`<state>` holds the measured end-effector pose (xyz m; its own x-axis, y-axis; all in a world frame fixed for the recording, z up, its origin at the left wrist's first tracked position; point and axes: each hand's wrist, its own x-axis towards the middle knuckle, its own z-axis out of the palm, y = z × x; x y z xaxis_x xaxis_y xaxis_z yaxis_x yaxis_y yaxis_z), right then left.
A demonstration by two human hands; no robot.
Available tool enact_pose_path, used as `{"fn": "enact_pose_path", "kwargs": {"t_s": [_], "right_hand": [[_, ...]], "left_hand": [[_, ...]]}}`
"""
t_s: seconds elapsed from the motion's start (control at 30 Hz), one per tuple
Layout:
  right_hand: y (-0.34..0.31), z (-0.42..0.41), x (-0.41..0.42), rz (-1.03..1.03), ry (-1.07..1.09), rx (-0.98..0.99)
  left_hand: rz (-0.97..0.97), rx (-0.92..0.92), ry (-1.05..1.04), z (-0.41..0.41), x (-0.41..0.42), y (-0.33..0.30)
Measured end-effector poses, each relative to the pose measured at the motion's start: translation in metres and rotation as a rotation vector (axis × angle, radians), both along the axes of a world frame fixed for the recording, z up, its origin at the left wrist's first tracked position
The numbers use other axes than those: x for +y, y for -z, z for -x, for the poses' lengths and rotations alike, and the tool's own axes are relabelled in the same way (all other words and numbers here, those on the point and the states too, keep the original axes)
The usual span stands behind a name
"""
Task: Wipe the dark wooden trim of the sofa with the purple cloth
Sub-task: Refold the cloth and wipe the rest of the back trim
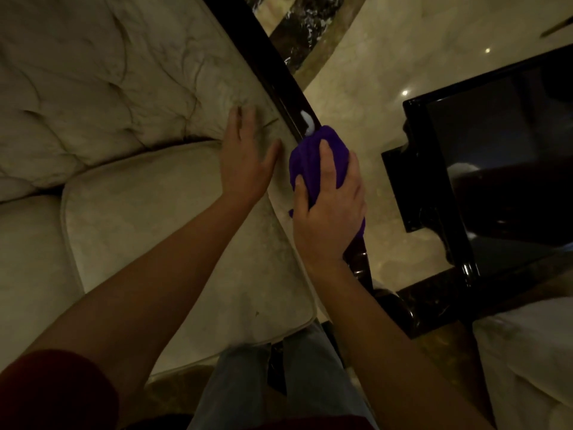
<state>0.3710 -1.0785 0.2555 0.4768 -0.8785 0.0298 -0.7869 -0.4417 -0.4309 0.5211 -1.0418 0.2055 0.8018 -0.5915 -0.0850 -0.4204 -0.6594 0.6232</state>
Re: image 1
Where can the person's left hand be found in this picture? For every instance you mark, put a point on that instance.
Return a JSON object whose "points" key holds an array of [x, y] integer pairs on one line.
{"points": [[244, 174]]}

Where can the person's right hand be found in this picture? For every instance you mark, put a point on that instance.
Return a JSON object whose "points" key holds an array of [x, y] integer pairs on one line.
{"points": [[331, 223]]}

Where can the purple cleaning cloth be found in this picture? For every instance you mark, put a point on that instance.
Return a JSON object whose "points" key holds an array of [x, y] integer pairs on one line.
{"points": [[309, 161]]}

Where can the beige tufted sofa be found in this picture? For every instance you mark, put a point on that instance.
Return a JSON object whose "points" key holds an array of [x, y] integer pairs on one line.
{"points": [[112, 85]]}

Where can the person's right forearm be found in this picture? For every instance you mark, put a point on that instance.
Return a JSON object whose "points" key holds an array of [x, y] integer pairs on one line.
{"points": [[380, 353]]}

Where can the person's left forearm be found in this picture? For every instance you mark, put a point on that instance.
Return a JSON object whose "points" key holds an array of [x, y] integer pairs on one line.
{"points": [[156, 286]]}

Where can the glossy black side table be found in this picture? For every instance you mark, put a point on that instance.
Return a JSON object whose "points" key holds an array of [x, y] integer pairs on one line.
{"points": [[492, 152]]}

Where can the blue jeans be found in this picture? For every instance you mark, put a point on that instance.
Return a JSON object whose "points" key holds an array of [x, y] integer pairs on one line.
{"points": [[224, 389]]}

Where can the beige armchair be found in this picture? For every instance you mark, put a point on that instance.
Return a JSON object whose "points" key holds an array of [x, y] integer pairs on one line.
{"points": [[528, 353]]}

